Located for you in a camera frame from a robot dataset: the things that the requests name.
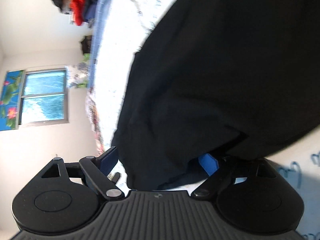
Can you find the floral pillow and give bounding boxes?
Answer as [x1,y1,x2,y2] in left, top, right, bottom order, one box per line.
[65,62,88,88]

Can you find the window with grey frame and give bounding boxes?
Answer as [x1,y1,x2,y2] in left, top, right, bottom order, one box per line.
[18,68,68,126]

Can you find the black pants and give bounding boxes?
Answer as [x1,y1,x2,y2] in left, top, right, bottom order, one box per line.
[112,0,319,191]

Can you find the black handbag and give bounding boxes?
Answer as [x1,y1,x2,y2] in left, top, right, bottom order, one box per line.
[80,35,92,55]

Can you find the floral patterned blanket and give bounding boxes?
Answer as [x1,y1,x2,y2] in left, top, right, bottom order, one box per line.
[85,88,105,155]

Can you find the white script-print bed sheet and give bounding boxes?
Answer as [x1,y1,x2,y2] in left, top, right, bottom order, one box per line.
[89,0,319,239]

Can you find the green plastic chair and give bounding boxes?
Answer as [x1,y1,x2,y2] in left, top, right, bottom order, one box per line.
[82,53,91,64]

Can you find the lotus flower poster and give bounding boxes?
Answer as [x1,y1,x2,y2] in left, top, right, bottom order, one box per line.
[0,70,24,131]

